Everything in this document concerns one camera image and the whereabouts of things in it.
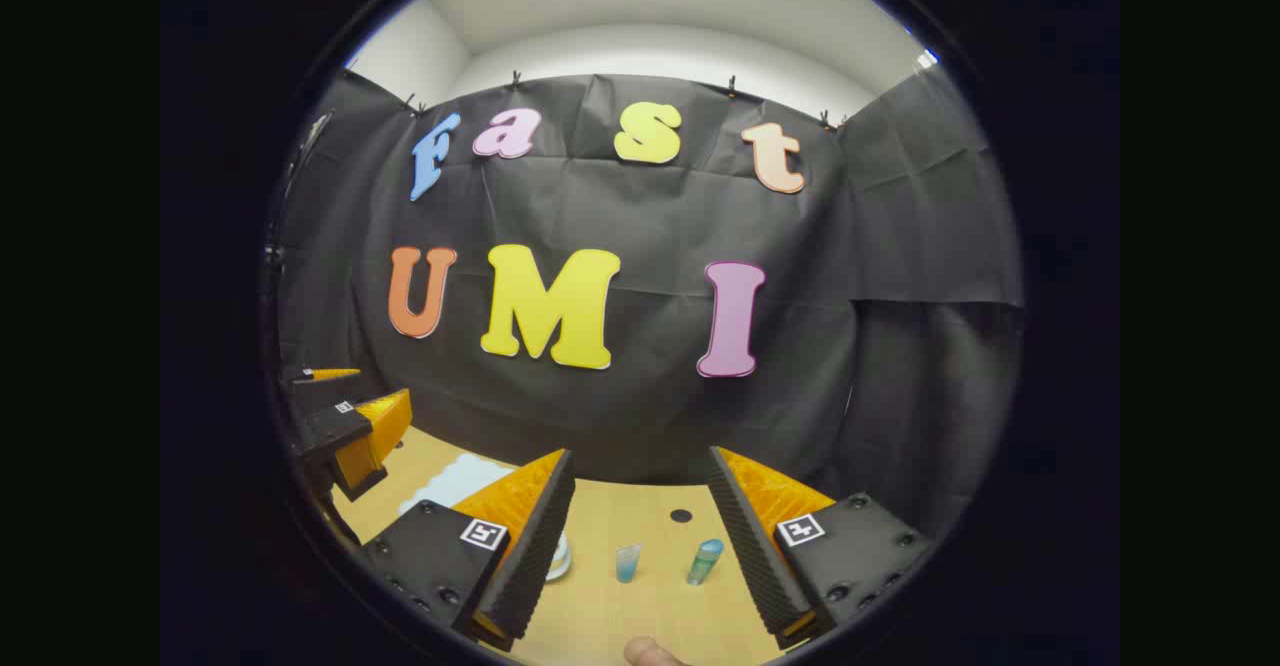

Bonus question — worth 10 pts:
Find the black backdrop cloth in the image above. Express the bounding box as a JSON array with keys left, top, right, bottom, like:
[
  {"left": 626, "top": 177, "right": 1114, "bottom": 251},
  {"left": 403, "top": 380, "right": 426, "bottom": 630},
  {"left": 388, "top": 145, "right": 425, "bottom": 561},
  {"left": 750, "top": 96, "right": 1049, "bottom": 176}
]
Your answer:
[{"left": 265, "top": 66, "right": 1026, "bottom": 547}]

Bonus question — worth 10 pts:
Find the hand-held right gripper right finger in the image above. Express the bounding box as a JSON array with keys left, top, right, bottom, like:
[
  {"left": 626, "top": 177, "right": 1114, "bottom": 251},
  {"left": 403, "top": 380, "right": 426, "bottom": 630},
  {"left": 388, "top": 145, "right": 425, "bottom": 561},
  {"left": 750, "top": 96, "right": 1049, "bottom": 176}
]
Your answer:
[{"left": 707, "top": 446, "right": 936, "bottom": 650}]

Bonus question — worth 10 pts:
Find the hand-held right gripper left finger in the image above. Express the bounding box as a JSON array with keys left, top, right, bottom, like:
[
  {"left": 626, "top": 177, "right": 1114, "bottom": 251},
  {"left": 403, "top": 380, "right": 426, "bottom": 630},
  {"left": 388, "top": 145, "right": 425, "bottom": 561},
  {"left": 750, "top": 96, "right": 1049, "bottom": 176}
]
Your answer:
[{"left": 362, "top": 448, "right": 577, "bottom": 653}]

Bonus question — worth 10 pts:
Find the blue cap skincare bottle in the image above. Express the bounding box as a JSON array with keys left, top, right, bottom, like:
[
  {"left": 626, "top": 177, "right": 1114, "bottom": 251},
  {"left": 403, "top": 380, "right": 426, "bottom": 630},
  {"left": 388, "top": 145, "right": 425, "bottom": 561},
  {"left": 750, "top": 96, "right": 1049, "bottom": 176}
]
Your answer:
[{"left": 686, "top": 538, "right": 725, "bottom": 587}]

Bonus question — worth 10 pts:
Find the light blue suitcase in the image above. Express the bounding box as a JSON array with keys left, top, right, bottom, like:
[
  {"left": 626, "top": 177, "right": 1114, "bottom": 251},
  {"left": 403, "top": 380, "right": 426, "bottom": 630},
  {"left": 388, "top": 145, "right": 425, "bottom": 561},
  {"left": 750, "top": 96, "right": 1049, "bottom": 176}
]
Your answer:
[{"left": 398, "top": 451, "right": 516, "bottom": 517}]

